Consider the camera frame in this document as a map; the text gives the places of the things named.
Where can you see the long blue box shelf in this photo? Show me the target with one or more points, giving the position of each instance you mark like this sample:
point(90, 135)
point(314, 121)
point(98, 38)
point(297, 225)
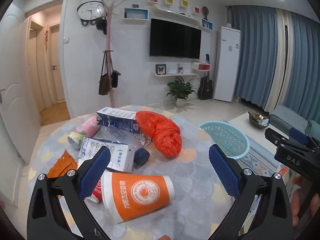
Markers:
point(136, 15)

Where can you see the small pen holder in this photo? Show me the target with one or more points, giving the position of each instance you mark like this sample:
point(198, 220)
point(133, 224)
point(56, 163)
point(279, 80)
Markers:
point(180, 68)

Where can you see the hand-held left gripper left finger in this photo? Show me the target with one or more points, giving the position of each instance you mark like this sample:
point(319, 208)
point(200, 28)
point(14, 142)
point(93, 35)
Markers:
point(96, 172)

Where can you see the green potted plant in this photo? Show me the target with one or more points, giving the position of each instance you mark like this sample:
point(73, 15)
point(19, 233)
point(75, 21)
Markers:
point(181, 90)

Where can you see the hallway door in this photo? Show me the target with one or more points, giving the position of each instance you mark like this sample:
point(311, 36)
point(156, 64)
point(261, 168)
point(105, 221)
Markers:
point(57, 67)

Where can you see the curved white wall shelf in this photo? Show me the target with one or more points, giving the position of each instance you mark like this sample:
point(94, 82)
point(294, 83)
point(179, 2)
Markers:
point(175, 12)

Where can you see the black guitar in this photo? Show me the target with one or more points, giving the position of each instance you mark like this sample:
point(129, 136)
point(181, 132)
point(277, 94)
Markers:
point(205, 88)

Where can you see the person's right hand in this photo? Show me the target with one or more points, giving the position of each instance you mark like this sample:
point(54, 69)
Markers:
point(297, 200)

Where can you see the white coffee table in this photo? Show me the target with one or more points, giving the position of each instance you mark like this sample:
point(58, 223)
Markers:
point(240, 125)

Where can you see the blue curtain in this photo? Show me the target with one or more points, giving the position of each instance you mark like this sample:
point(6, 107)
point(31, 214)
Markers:
point(305, 67)
point(252, 55)

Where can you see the red and white wall box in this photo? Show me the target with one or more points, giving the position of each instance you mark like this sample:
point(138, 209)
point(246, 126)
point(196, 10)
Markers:
point(201, 66)

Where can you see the round red ornament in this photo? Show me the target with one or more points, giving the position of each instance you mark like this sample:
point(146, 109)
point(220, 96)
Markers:
point(205, 10)

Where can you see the white room door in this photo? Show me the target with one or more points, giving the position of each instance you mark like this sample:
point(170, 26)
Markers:
point(15, 92)

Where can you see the orange paper cup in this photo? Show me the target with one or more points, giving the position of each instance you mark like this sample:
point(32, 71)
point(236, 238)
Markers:
point(140, 195)

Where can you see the brown hanging bag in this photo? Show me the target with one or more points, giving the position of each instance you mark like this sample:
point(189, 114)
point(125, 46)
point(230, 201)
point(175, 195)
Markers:
point(103, 85)

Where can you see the light blue plastic basket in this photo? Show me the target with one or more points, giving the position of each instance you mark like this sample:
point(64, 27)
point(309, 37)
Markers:
point(225, 135)

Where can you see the orange plastic bag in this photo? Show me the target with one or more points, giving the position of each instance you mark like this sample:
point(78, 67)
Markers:
point(162, 132)

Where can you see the small red cup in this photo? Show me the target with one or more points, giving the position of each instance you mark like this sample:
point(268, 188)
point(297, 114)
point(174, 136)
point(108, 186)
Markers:
point(97, 191)

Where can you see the black hanging bag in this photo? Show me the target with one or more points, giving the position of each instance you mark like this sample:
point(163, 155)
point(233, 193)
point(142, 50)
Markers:
point(115, 80)

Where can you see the panda wall clock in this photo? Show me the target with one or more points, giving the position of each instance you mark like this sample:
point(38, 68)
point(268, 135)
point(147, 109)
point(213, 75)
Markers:
point(88, 11)

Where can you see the small black device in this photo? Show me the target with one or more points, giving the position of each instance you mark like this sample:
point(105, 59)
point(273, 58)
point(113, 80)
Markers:
point(207, 58)

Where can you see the white light switch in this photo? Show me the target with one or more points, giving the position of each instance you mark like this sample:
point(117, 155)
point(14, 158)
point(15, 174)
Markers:
point(66, 40)

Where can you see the dark blue milk carton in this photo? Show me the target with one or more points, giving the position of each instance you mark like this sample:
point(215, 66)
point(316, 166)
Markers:
point(117, 121)

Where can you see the beige curtain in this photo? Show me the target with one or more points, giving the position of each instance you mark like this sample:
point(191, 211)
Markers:
point(280, 67)

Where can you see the low white wall shelf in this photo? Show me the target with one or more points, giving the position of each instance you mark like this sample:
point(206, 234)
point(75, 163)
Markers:
point(175, 75)

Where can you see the orange snack packet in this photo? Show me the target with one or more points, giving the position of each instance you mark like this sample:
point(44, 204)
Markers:
point(62, 165)

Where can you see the pink drink can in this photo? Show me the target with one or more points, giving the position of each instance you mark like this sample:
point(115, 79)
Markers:
point(85, 130)

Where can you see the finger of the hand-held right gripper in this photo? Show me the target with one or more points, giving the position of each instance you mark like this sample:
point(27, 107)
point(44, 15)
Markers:
point(298, 134)
point(275, 135)

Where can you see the small blue box shelf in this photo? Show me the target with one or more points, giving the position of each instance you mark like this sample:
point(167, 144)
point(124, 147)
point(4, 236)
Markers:
point(207, 24)

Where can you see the dark bowl with small things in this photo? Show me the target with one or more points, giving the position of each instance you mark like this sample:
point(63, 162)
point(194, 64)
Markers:
point(257, 123)

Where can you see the white and blue milk carton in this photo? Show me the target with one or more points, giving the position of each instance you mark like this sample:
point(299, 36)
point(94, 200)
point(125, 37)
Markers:
point(117, 155)

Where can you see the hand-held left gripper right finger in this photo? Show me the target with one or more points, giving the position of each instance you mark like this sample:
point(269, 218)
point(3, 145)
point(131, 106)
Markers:
point(223, 170)

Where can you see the black wall television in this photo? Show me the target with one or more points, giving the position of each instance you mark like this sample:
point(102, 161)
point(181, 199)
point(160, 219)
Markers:
point(175, 38)

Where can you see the scallop patterned tablecloth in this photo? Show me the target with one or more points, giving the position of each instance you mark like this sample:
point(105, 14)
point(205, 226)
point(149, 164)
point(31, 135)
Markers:
point(195, 160)

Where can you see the white heart-patterned paper bag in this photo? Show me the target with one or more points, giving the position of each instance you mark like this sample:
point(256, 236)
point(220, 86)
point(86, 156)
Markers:
point(144, 139)

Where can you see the pink coat rack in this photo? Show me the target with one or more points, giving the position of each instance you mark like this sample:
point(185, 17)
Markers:
point(109, 55)

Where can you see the yellow cube wall shelf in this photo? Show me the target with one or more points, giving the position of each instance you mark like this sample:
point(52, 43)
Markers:
point(184, 3)
point(169, 0)

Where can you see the dark blue small round container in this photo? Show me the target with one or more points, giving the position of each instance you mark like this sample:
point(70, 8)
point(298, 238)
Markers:
point(141, 157)

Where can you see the teal sofa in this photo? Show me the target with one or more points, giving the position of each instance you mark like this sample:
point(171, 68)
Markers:
point(285, 115)

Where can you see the blue patterned rug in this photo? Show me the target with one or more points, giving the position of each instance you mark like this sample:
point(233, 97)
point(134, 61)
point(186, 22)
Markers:
point(257, 160)

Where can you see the white standing air conditioner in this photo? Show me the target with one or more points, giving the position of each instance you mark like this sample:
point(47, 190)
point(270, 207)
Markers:
point(226, 67)

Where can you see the butterfly picture frame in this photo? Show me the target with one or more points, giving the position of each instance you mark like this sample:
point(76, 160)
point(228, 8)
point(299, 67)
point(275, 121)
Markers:
point(160, 69)

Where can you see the red wall decoration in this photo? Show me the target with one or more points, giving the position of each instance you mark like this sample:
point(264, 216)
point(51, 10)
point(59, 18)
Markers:
point(46, 38)

